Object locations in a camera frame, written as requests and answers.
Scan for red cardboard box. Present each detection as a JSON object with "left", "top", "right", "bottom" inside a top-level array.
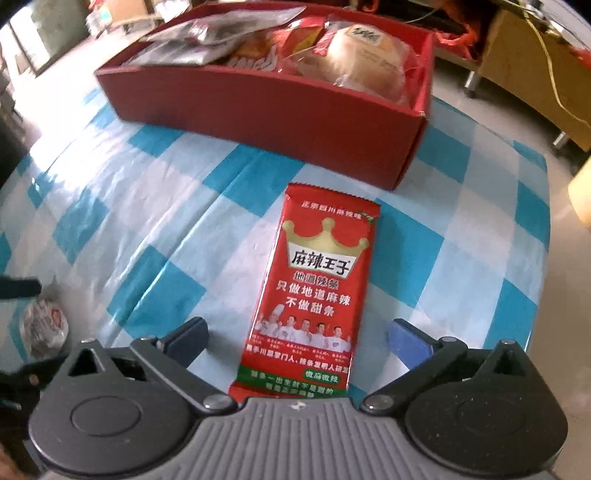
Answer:
[{"left": 95, "top": 3, "right": 435, "bottom": 190}]

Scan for red spicy snack bag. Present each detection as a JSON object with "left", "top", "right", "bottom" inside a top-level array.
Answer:
[{"left": 223, "top": 16, "right": 328, "bottom": 72}]

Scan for yellow cable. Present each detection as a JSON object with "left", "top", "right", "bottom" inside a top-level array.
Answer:
[{"left": 512, "top": 0, "right": 591, "bottom": 123}]

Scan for red crown spicy strip packet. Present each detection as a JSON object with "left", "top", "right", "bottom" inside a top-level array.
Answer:
[{"left": 229, "top": 183, "right": 381, "bottom": 401}]

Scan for silver foil snack bag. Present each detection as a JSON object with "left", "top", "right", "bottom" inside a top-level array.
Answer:
[{"left": 19, "top": 283, "right": 69, "bottom": 360}]

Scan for clear dark snack packet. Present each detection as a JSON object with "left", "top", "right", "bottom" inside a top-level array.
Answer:
[{"left": 125, "top": 6, "right": 305, "bottom": 66}]

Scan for yellow round stool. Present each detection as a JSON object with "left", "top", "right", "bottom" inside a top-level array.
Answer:
[{"left": 568, "top": 158, "right": 591, "bottom": 229}]

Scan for wooden tv stand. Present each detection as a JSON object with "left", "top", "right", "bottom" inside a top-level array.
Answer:
[{"left": 351, "top": 0, "right": 591, "bottom": 153}]

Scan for orange plastic bag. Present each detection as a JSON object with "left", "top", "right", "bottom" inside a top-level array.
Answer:
[{"left": 434, "top": 0, "right": 486, "bottom": 47}]

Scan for blue white checkered tablecloth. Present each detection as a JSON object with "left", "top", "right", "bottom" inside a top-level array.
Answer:
[{"left": 1, "top": 90, "right": 550, "bottom": 392}]

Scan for round steamed cake packet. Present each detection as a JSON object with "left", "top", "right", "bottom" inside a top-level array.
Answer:
[{"left": 286, "top": 19, "right": 420, "bottom": 106}]

